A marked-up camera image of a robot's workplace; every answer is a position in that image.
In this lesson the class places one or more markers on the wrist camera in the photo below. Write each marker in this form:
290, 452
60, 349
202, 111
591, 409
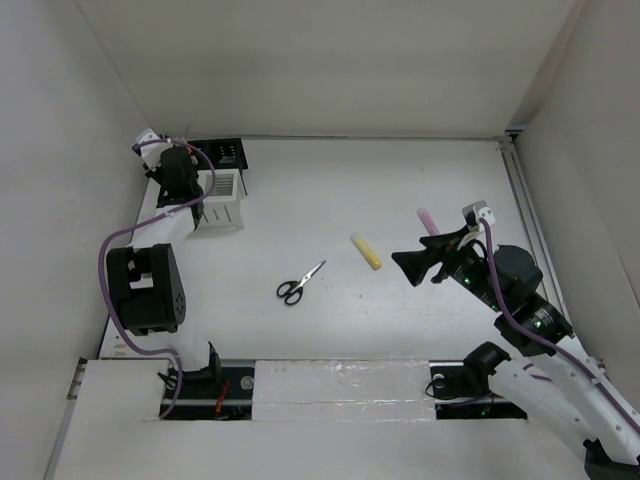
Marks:
149, 145
477, 215

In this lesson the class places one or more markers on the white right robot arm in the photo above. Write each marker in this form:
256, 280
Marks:
556, 382

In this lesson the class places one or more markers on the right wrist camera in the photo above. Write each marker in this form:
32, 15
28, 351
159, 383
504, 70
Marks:
477, 215

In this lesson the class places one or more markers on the purple highlighter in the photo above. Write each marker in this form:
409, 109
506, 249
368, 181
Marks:
427, 222

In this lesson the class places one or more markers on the white slotted organizer box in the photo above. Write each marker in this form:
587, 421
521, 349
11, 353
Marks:
222, 207

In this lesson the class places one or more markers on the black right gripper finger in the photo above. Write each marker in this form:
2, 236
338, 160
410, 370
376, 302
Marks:
416, 264
442, 242

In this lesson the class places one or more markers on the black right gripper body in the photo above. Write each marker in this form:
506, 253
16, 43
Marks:
467, 268

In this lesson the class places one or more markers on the yellow highlighter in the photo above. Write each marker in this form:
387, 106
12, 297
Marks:
366, 251

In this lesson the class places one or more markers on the black slotted organizer box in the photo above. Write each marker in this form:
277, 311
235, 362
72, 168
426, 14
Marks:
223, 153

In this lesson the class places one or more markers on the black handled scissors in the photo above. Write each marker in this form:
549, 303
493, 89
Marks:
291, 292

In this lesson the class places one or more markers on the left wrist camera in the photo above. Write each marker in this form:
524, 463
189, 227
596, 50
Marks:
149, 145

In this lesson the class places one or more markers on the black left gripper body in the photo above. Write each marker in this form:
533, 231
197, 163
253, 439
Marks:
158, 175

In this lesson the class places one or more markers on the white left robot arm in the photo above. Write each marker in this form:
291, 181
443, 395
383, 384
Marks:
141, 281

